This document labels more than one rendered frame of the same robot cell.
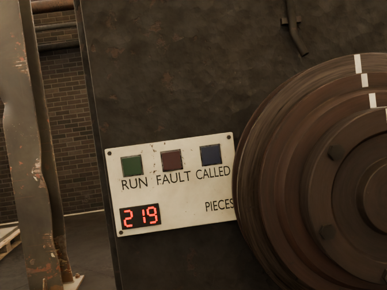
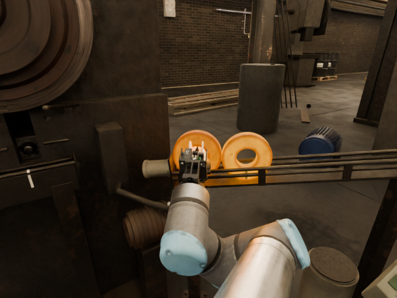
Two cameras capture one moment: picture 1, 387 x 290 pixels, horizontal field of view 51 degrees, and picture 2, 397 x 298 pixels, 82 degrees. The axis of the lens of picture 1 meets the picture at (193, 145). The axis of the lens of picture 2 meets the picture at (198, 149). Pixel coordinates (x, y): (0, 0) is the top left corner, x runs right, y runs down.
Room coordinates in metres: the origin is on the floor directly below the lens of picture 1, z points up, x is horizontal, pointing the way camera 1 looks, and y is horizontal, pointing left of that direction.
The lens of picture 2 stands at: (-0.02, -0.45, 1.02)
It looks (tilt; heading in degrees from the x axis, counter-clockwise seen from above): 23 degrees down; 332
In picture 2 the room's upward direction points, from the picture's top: straight up
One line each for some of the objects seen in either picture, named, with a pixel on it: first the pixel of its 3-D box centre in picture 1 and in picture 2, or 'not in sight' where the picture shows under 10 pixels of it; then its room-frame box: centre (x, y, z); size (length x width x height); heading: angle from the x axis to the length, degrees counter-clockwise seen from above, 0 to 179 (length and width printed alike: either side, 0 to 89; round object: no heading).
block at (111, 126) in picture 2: not in sight; (112, 157); (0.76, -0.53, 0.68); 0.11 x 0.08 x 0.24; 2
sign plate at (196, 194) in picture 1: (174, 184); not in sight; (0.83, 0.05, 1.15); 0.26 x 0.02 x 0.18; 92
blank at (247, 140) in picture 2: not in sight; (246, 156); (0.48, -0.89, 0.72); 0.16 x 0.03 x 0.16; 57
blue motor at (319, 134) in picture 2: not in sight; (321, 145); (1.25, -2.53, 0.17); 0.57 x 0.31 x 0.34; 112
